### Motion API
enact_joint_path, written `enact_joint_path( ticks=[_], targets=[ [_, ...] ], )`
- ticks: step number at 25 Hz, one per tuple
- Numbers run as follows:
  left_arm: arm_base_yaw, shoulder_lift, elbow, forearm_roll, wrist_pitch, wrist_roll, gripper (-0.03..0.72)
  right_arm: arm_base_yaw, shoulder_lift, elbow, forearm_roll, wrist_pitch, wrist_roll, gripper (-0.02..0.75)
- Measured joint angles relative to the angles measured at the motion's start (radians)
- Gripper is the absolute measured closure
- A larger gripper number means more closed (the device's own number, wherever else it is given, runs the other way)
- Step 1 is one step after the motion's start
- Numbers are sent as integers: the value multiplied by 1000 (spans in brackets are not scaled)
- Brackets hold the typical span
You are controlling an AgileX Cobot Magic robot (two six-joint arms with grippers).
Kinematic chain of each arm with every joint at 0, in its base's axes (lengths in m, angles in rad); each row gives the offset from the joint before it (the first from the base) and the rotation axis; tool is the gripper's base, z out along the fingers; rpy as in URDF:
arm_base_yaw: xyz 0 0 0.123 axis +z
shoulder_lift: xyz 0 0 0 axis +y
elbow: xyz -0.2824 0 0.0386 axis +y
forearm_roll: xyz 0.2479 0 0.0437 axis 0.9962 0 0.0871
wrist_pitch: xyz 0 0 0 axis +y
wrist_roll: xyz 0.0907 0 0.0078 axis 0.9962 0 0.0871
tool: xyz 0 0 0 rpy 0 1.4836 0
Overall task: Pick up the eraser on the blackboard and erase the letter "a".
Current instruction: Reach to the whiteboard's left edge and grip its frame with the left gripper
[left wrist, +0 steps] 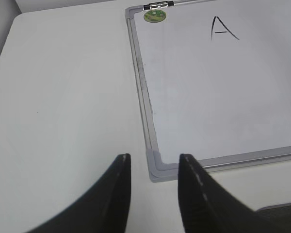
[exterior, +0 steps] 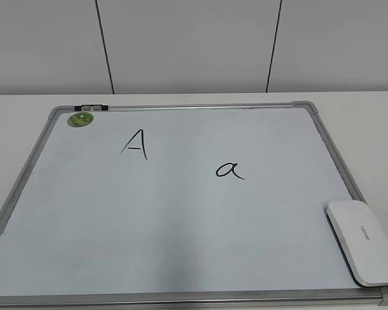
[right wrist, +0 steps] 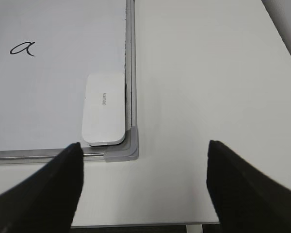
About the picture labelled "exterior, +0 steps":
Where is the white board with aluminium frame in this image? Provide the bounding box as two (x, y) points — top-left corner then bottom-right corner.
(0, 101), (388, 309)

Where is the white plastic board eraser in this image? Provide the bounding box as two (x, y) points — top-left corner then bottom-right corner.
(327, 200), (388, 287)

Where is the round green magnet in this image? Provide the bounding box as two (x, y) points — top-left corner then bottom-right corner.
(67, 112), (94, 128)

